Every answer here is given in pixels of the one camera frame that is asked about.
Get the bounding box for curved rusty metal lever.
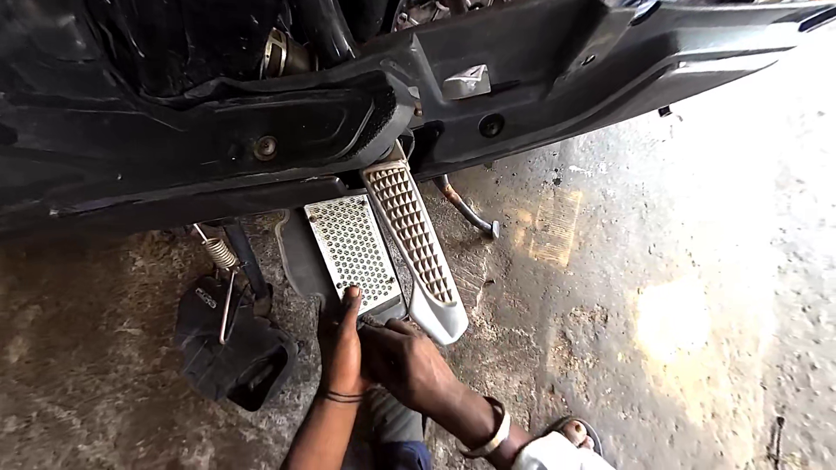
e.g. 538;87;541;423
433;174;500;240

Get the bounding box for ridged silver footrest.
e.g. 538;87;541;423
361;140;470;347

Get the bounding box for person's right forearm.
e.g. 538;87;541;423
430;383;617;470

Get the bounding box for thick black tube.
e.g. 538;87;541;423
290;0;361;68

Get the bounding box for coiled metal spring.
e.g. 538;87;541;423
192;223;242;346

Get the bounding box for perforated light metal plate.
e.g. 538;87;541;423
303;193;402;317

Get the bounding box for person's left hand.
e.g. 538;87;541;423
318;285;371;396

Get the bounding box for person's left forearm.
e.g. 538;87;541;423
280;389;364;470

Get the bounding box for large black vehicle body panel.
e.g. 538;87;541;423
0;0;836;242

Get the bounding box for dark metal stand bar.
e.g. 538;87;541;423
224;218;273;319

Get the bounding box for person's right hand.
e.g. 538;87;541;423
358;318;466;417

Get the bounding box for brass-coloured metal cylinder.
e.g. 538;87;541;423
260;27;319;80

